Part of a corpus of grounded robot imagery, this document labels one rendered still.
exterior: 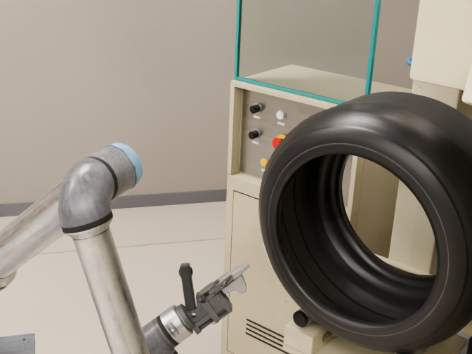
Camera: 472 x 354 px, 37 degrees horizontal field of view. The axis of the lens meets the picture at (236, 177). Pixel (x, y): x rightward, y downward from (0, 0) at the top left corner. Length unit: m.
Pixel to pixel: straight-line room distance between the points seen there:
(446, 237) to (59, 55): 3.10
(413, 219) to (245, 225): 0.91
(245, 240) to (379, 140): 1.34
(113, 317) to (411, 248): 0.87
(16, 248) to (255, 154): 1.10
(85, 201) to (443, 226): 0.75
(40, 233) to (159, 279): 1.99
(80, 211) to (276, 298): 1.38
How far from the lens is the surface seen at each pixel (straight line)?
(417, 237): 2.01
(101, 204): 1.55
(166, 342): 1.80
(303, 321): 1.84
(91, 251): 1.57
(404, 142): 1.49
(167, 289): 3.67
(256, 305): 2.85
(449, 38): 1.17
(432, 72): 1.19
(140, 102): 4.34
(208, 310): 1.78
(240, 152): 2.70
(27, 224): 1.83
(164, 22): 4.25
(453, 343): 2.03
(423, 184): 1.48
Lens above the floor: 1.92
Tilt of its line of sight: 22 degrees down
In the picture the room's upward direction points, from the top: 2 degrees clockwise
